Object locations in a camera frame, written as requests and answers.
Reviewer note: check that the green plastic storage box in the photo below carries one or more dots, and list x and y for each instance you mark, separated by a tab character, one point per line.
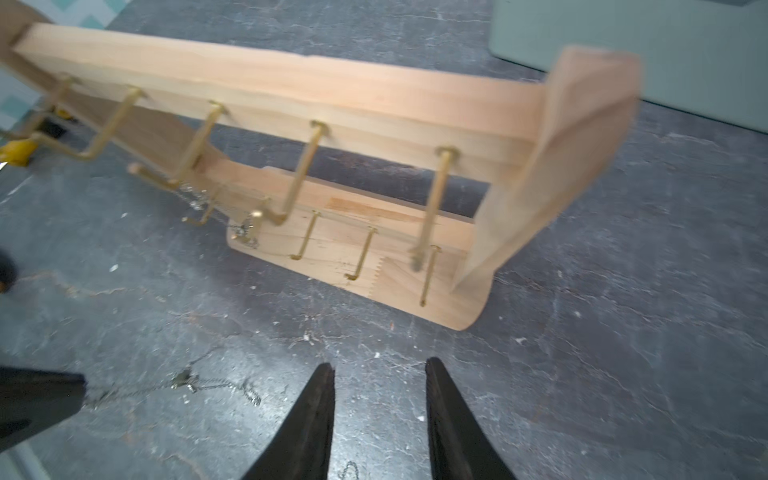
703	57

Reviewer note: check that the wooden jewelry display stand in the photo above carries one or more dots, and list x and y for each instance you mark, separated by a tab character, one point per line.
408	187

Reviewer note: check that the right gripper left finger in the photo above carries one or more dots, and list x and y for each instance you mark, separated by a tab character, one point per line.
301	448

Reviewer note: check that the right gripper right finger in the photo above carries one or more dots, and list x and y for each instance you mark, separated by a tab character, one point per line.
457	445

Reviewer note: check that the yellow black screwdriver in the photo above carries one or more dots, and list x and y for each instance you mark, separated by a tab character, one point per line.
18	146

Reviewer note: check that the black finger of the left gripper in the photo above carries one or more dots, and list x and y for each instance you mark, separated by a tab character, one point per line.
33	401

